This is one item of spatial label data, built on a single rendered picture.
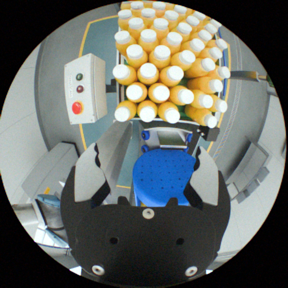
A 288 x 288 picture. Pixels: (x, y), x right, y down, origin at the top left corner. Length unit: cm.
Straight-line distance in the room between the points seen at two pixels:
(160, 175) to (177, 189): 7
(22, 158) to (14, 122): 82
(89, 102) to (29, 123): 257
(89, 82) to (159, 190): 35
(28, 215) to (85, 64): 50
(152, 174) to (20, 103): 275
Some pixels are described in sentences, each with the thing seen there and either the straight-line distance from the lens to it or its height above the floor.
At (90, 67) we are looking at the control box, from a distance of 28.
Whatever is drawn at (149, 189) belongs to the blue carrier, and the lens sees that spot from 28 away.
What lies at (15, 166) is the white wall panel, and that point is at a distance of 276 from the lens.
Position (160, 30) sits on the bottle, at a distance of 34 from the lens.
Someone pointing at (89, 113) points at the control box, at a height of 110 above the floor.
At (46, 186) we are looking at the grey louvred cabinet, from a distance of 172.
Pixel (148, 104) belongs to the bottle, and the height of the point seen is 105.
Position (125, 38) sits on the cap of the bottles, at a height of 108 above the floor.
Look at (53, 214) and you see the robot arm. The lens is 45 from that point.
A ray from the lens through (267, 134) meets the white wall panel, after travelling 357.
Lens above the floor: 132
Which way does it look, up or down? 58 degrees down
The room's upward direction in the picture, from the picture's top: 175 degrees counter-clockwise
